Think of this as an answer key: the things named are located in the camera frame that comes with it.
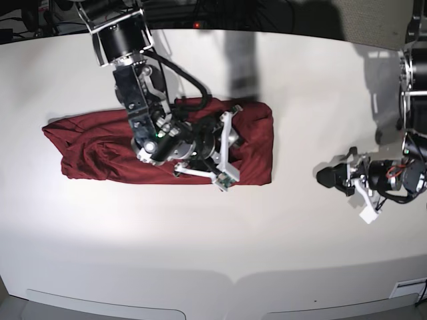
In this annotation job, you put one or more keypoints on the dark red long-sleeve shirt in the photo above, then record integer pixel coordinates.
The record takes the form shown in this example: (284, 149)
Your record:
(97, 146)

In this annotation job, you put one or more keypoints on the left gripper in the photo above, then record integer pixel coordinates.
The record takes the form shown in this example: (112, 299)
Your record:
(360, 173)

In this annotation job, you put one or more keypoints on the black power strip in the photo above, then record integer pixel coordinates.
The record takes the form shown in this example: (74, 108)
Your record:
(177, 24)

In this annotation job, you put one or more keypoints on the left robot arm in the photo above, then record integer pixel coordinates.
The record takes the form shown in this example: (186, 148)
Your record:
(403, 179)

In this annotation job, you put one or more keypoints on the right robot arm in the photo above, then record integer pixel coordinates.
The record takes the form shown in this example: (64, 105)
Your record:
(162, 131)

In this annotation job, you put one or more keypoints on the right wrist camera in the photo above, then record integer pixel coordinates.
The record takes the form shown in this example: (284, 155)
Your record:
(226, 179)

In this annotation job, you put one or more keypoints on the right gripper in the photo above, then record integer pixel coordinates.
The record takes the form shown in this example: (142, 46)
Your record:
(209, 152)

